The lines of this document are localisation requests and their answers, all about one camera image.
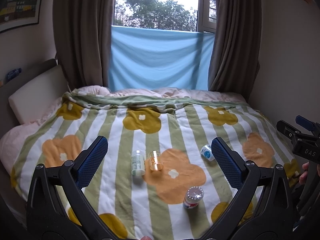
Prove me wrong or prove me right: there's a light blue hanging cloth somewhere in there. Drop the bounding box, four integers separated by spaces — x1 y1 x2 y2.
108 25 215 91

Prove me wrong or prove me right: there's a person's right hand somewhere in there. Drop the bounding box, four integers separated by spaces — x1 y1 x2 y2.
299 162 320 185

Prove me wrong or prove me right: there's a left brown curtain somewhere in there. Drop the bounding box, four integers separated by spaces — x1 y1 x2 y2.
53 0 115 89

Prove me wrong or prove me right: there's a clear orange plastic cup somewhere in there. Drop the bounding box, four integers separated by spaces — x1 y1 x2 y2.
148 150 163 171

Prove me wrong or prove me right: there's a red label plastic cup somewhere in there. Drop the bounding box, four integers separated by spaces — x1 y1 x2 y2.
183 186 204 209

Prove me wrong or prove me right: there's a striped floral blanket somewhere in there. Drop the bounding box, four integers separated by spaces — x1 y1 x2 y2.
1 87 299 239

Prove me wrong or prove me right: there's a framed wall picture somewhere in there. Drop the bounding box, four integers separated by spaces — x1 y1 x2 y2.
1 0 41 33

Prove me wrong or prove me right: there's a brown curtain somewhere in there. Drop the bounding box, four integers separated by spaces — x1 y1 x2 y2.
208 0 262 100
53 0 115 89

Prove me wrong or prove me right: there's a right brown curtain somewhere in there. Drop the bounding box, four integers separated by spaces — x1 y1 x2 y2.
208 0 262 100

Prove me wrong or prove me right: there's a blue object on headboard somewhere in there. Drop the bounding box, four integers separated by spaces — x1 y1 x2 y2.
5 68 22 82

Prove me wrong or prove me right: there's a beige padded headboard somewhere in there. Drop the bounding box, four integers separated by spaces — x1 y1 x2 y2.
1 59 69 136

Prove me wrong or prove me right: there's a green label white bottle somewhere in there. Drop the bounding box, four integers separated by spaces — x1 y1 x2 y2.
131 150 145 176

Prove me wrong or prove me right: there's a window frame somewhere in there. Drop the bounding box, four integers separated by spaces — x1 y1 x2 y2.
114 0 217 33

